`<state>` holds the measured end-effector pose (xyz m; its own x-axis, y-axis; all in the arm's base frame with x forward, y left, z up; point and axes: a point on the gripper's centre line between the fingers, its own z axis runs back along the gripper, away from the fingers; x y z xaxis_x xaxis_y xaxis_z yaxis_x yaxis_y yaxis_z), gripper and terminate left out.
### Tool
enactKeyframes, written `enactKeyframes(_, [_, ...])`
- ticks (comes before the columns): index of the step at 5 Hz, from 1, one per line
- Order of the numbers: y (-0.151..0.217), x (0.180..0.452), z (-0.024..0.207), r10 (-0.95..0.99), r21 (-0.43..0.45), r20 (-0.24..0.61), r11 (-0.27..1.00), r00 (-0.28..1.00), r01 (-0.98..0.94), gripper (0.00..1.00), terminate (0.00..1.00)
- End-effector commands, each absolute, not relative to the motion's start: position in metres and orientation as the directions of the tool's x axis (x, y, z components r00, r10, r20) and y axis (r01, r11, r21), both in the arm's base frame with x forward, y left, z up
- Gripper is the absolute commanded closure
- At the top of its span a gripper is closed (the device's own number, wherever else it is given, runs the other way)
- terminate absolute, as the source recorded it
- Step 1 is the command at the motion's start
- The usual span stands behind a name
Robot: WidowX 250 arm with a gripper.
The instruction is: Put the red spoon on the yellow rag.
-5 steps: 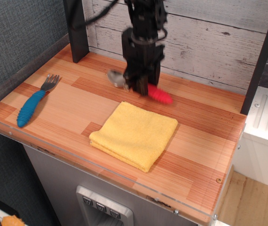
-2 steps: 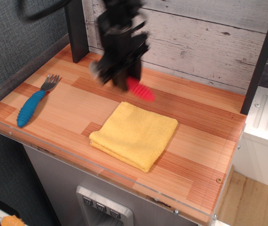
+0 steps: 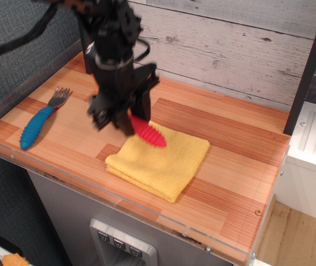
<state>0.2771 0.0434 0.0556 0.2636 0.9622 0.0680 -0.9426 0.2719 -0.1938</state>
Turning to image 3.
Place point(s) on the yellow folded dish towel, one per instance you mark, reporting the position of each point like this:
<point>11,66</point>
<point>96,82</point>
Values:
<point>162,171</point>

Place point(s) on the orange object bottom left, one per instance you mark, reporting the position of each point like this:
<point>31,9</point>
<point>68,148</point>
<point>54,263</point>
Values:
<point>14,260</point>

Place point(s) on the dark shelf post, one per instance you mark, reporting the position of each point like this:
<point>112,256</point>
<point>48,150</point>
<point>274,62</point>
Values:
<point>302,91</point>
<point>86,42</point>

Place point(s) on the dark left shelf post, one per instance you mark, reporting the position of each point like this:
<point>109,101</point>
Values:
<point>86,42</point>

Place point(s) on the dark right shelf post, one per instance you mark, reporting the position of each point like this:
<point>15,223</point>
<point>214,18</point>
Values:
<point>302,91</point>

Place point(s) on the blue handled metal fork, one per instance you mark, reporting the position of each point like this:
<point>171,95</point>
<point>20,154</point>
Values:
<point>34,126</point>

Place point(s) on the red handled metal spoon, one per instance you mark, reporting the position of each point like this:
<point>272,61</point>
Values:
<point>146,132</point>

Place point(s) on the white toy sink unit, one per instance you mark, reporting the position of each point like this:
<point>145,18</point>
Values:
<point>296,184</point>

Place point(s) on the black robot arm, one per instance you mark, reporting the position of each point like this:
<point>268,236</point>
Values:
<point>113,29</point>

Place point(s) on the silver dispenser button panel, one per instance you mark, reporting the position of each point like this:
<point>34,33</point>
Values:
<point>116,247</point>

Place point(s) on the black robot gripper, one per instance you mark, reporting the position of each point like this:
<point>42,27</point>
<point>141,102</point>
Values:
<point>120,90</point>

